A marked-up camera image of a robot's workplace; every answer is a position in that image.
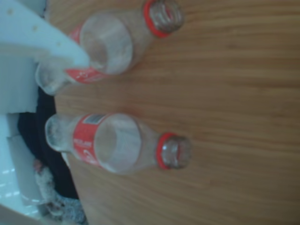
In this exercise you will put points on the clear bottle with red label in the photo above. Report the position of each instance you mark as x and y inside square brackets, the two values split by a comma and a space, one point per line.
[122, 145]
[112, 42]

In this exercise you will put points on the white curtain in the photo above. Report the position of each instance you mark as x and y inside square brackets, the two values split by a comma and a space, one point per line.
[9, 182]

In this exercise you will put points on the person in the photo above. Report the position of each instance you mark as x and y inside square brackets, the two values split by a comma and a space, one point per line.
[49, 182]

